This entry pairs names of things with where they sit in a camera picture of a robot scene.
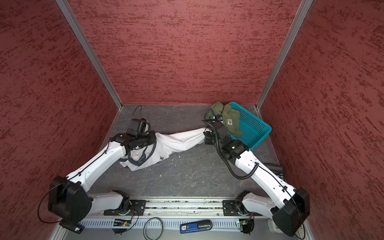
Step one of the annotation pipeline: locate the white tank top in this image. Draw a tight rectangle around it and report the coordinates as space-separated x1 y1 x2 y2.
119 128 205 171

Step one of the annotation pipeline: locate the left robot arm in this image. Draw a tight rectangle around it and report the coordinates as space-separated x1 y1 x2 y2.
48 131 156 225

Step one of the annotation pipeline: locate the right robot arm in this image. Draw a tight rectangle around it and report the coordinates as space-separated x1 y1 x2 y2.
203 120 310 237

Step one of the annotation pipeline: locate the green tank top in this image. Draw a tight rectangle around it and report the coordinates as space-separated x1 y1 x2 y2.
205 102 243 137

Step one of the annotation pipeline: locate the teal plastic basket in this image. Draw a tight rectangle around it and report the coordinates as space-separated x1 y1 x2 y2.
228 102 272 150

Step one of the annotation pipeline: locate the black calculator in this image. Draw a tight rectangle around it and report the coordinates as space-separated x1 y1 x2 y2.
265 163 286 182

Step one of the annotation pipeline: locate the left circuit board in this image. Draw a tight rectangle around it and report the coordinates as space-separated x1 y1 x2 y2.
112 219 133 235

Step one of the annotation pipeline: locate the circuit board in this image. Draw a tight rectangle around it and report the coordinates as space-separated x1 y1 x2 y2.
238 219 255 235
112 219 133 235

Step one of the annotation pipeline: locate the right circuit board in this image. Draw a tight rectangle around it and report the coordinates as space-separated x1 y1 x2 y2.
238 219 255 235

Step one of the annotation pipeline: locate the blue black device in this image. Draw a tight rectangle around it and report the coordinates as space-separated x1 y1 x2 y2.
180 220 213 234

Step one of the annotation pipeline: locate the black box device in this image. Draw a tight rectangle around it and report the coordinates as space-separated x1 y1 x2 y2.
59 220 85 234

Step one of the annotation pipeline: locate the left corner aluminium post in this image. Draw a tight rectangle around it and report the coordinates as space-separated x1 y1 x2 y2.
56 0 124 110

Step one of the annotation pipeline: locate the corner aluminium post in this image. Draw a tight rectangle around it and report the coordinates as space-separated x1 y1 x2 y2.
56 0 124 110
255 0 313 112

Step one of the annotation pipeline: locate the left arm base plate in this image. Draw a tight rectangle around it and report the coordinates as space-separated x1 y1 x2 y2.
118 200 147 216

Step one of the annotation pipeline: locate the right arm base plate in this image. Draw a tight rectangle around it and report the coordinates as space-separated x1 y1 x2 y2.
222 200 243 216

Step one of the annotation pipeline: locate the black cable loop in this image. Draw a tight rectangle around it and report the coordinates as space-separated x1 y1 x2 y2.
143 217 164 240

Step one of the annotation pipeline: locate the aluminium rail frame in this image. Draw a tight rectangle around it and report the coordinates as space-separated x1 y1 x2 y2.
49 196 316 240

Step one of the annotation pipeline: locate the right corner aluminium post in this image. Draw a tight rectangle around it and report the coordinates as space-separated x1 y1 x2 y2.
255 0 313 112

